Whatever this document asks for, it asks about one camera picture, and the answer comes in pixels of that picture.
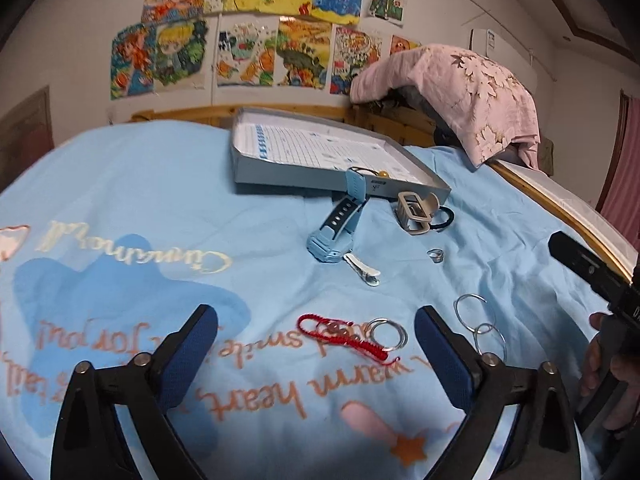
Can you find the silver bangle pair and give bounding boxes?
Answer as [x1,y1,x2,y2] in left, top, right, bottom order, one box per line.
[454,292,508,360]

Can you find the brown wooden door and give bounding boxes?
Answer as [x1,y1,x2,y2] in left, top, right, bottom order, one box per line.
[0,87,54,191]

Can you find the grey shallow cardboard box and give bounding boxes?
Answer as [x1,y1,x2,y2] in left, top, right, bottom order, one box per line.
[231,107,450,203]

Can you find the wall drawings collage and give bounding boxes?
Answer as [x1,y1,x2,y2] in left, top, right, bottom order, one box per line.
[110,0,420,100]

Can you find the red woven bracelet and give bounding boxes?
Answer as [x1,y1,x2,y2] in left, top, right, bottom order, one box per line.
[296,313,400,365]

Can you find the light blue cartoon bedsheet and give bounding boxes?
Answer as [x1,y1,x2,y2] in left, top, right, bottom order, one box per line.
[1,122,605,479]

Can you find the person's right hand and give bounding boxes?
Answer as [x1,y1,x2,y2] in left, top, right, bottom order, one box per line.
[577,312,639,432]

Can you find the black hair tie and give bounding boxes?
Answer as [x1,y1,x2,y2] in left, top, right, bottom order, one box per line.
[429,205,457,233]

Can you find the pink curtain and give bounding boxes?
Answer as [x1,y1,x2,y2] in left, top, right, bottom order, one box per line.
[597,92,639,249]

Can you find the silver bangle rings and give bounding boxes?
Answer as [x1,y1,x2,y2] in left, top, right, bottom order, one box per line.
[368,316,409,354]

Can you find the white air conditioner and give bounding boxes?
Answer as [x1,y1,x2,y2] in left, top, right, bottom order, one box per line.
[470,28,538,94]

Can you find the pink floral blanket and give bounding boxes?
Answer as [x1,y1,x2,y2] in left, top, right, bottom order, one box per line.
[349,44,540,170]

